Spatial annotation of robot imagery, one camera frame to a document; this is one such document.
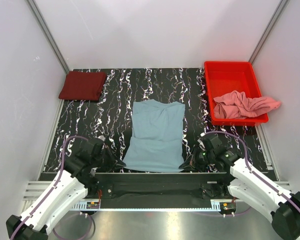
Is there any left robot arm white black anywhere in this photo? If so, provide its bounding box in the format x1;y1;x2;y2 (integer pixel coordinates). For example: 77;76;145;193
6;138;126;240

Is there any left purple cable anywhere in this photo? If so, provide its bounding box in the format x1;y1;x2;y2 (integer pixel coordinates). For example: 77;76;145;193
8;135;95;240

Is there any right aluminium corner post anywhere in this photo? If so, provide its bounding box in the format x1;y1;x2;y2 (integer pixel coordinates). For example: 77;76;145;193
248;0;290;65

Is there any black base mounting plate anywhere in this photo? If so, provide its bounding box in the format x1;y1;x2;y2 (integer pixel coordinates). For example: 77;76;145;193
87;172;234;199

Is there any blue-grey t-shirt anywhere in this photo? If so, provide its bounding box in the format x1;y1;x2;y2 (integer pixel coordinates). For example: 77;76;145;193
123;99;185;173

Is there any red plastic bin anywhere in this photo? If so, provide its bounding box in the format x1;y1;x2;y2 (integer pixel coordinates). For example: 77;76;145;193
203;61;269;127

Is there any aluminium corner post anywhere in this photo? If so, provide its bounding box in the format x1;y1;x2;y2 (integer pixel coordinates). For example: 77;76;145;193
25;0;70;74
248;0;290;65

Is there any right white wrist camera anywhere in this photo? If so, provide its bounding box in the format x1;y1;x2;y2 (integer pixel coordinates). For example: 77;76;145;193
197;139;205;149

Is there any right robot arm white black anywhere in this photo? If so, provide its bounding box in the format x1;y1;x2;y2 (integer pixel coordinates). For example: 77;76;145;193
179;131;300;240

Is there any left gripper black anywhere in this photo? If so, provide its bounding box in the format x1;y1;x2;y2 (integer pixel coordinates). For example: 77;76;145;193
91;145;126;173

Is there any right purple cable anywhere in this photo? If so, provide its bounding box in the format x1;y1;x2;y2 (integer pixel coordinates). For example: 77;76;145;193
192;130;300;226

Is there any pink t-shirt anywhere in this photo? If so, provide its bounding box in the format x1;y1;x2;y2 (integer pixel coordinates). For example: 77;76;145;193
213;90;281;119

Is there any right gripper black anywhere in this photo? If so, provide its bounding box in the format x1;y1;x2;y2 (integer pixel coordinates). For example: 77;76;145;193
179;145;215;173

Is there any left aluminium corner post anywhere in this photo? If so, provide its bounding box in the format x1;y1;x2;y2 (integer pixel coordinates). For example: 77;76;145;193
25;0;70;74

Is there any purple cable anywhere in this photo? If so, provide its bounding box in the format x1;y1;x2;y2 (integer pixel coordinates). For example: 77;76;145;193
192;130;300;226
8;135;95;240

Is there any aluminium frame rail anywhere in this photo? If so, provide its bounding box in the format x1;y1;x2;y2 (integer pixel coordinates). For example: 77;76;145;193
23;181;292;200

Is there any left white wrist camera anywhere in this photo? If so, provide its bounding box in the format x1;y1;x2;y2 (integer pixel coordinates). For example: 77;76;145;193
97;135;107;145

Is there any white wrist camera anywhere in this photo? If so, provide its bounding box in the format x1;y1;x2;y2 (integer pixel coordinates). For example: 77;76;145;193
97;135;107;145
197;139;205;149

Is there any folded dark red t-shirt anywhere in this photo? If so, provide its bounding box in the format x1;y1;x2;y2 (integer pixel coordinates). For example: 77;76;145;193
58;71;107;101

